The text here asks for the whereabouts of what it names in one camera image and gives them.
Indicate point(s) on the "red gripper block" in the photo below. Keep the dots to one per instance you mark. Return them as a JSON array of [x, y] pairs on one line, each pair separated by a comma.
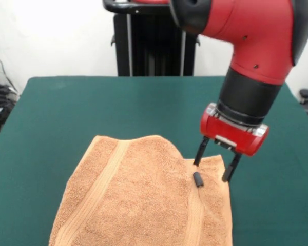
[[228, 138]]

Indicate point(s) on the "small black finger pad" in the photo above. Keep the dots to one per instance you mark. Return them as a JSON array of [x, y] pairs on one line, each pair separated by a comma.
[[198, 179]]

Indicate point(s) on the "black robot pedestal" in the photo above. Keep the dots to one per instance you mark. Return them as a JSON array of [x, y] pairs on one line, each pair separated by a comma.
[[149, 43]]

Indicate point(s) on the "dark green table cloth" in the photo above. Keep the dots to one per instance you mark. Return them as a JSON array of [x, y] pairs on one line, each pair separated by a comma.
[[66, 115]]

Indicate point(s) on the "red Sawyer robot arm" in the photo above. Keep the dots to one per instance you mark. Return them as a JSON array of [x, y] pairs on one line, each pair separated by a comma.
[[246, 38]]

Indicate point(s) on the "orange terry towel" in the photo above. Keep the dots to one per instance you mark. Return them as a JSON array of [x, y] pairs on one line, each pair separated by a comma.
[[131, 200]]

